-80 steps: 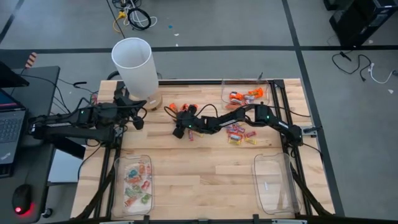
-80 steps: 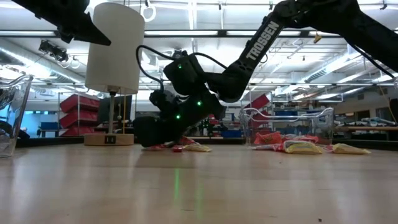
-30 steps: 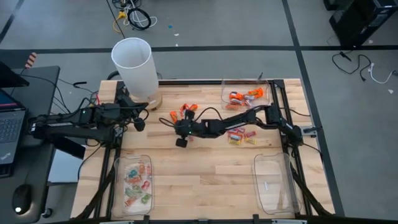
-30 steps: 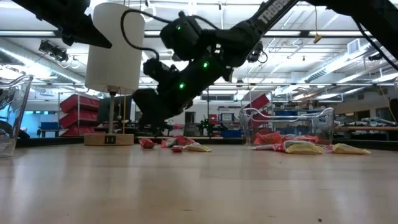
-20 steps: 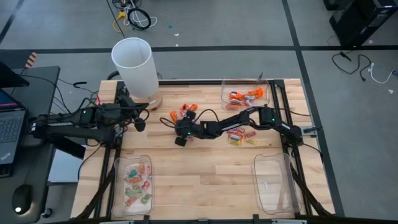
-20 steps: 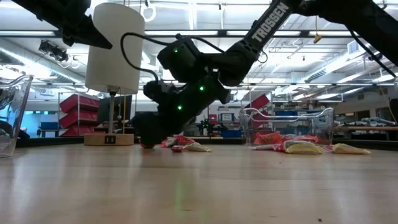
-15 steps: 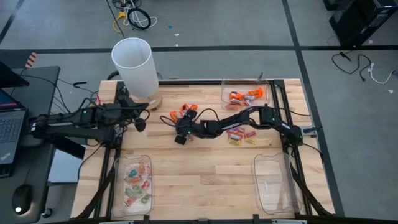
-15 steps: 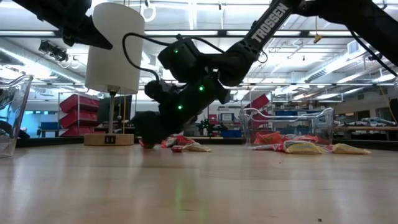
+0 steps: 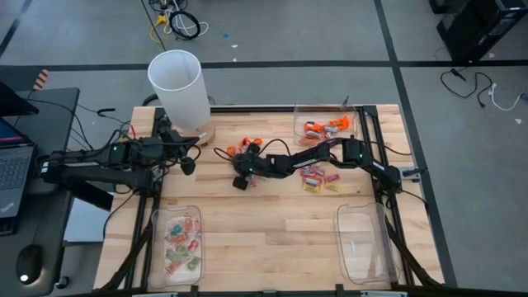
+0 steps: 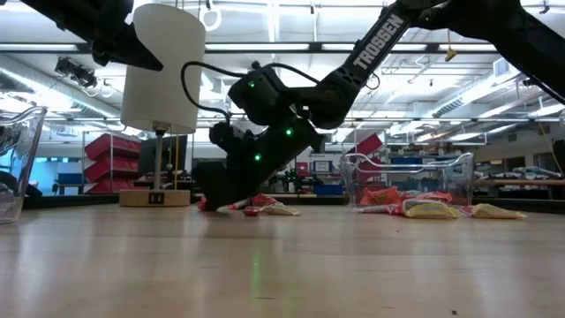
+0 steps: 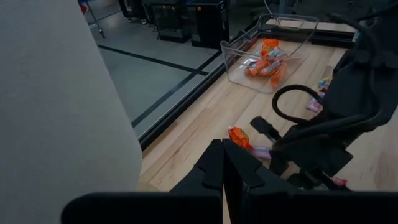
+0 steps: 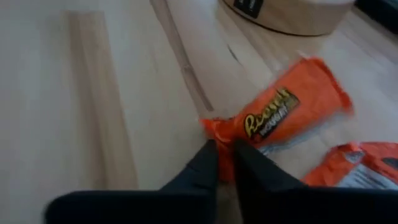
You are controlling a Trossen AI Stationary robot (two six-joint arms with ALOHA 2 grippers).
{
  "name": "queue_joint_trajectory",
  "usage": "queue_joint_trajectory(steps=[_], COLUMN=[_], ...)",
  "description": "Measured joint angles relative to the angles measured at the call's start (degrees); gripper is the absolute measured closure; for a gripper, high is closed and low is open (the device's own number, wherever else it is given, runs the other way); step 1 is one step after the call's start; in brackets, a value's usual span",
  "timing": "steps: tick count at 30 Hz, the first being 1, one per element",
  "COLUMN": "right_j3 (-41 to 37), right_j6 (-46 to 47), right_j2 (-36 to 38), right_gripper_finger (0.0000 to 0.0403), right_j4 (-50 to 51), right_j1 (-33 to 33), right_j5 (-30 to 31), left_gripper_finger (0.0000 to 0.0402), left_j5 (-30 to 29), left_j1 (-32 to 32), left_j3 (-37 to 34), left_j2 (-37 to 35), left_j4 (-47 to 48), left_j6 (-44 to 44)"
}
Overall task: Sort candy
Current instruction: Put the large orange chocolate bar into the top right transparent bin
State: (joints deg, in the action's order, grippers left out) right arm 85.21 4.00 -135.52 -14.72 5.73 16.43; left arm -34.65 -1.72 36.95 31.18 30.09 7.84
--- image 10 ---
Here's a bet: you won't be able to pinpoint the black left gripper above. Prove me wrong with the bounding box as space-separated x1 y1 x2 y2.
19 0 163 72

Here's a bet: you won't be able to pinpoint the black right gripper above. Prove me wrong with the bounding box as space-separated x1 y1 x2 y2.
192 117 326 212

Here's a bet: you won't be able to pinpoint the pale pink candy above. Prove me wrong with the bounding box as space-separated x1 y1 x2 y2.
357 205 403 216

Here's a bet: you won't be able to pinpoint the yellow candy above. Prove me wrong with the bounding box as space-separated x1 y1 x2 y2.
471 202 528 221
262 201 302 217

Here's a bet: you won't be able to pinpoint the white cylinder lamp wooden base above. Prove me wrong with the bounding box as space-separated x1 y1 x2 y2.
118 3 207 208

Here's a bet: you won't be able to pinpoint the black monitor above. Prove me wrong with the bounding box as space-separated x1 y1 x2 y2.
139 134 189 178

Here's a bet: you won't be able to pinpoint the black ceiling spotlights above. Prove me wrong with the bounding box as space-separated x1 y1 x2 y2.
53 56 99 89

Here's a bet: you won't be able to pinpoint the blue storage bin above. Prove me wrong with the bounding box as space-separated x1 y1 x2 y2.
313 184 345 197

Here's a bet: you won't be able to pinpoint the blue background bench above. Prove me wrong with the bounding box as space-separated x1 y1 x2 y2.
52 172 85 195

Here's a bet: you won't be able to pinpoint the tilted red storage bin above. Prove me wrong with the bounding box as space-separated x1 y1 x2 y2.
346 133 384 155

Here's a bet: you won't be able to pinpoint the clear plastic bin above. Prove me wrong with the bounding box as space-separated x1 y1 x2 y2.
0 105 49 224
338 152 476 208

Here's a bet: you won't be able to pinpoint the wooden background table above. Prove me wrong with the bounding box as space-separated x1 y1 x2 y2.
474 178 565 187

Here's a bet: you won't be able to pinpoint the white ceiling vent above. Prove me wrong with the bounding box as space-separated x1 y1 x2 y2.
493 55 513 80

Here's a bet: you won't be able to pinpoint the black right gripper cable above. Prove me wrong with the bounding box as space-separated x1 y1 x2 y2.
179 60 321 127

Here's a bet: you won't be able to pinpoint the white cable loop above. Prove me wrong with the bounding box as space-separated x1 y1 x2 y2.
198 0 222 33

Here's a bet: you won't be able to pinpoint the black overhead frame beam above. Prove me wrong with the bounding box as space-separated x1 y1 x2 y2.
0 42 502 55

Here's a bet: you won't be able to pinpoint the yellow hanging cable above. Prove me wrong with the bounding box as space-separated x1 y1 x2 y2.
444 28 458 63

